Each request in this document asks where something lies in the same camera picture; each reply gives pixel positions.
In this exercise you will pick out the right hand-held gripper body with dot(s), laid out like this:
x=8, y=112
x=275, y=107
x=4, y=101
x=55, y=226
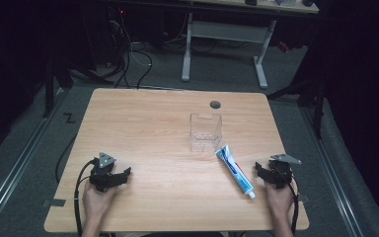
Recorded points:
x=280, y=171

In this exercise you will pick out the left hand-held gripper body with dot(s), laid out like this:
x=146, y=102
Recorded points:
x=102, y=168

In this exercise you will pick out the person's right hand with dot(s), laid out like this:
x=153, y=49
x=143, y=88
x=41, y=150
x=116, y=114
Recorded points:
x=280, y=200

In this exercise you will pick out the person's left hand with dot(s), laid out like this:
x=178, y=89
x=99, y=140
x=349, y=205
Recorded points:
x=96, y=200

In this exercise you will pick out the blue and white toothpaste tube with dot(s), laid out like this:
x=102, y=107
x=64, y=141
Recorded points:
x=236, y=171

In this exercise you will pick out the grey tape strip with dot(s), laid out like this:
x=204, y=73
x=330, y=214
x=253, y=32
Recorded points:
x=303, y=198
x=55, y=202

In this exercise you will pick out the clear plastic box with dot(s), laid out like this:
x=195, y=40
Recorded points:
x=206, y=133

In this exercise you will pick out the grey round table grommet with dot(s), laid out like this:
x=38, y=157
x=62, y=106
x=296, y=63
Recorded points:
x=215, y=105

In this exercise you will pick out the black metal stand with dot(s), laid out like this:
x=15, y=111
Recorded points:
x=312, y=98
x=50, y=82

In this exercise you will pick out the white-framed desk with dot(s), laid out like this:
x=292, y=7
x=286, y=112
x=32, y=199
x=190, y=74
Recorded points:
x=227, y=32

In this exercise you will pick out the metal floor rail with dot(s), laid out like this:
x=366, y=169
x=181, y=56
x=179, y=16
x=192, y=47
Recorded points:
x=332, y=177
x=16, y=164

